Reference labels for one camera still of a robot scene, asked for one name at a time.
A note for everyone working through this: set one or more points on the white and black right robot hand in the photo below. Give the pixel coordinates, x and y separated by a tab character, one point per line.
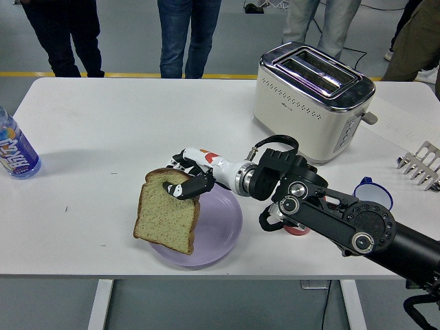
220	166

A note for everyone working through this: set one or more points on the lilac round plate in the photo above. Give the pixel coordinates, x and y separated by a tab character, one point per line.
220	220

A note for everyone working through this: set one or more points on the brown-crusted bread slice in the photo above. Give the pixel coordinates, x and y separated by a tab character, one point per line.
168	216

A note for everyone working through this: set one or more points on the cream toaster with chrome top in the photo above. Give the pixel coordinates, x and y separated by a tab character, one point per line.
292	117

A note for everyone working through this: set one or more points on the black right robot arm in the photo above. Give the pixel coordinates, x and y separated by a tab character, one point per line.
330	220

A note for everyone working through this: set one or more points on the red enamel mug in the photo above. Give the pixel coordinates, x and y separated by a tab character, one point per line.
297	232

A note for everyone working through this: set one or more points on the person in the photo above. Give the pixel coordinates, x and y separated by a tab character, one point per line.
404	20
299	20
416	44
175	34
65	34

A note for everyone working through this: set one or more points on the blue enamel mug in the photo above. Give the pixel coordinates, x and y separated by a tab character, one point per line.
369	189

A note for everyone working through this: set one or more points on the white table leg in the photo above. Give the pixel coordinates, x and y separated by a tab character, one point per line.
354	306
100	306

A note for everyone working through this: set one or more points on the clear bottle with blue label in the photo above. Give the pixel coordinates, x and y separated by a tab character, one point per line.
17	151

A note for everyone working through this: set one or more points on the silver metal toast rack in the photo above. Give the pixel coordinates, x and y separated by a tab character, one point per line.
428	154

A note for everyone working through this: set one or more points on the grey under-table bracket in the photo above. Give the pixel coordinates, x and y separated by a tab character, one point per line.
314	284

